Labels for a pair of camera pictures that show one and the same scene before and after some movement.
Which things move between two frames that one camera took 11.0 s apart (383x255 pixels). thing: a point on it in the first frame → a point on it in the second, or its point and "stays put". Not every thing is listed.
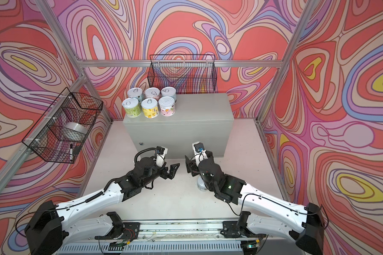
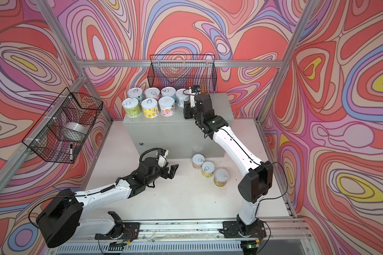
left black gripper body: (156, 173) stays put
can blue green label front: (201, 184) → (182, 95)
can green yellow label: (133, 108) stays put
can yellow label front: (150, 107) stays put
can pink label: (151, 92) stays put
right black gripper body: (192, 167) → (190, 113)
